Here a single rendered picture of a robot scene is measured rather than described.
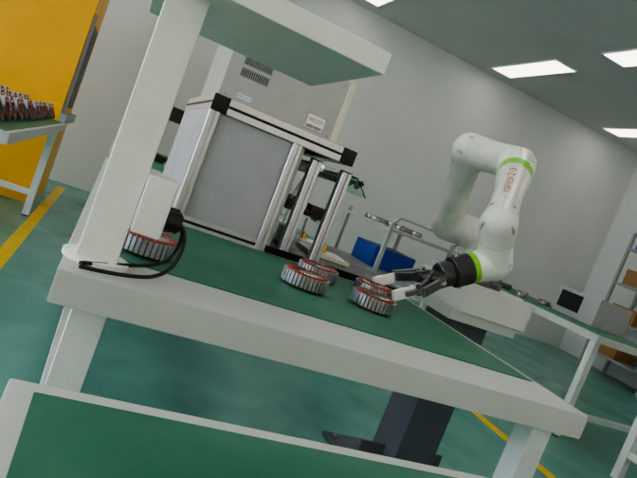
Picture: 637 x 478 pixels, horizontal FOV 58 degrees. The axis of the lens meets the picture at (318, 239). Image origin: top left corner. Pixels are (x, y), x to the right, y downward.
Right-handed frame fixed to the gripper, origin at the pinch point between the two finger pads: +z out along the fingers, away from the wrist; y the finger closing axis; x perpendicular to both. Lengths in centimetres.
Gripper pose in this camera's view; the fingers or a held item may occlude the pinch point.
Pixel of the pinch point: (385, 287)
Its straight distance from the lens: 163.5
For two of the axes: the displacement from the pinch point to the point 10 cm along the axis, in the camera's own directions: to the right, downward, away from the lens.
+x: 1.3, 9.6, 2.4
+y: 2.9, 2.0, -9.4
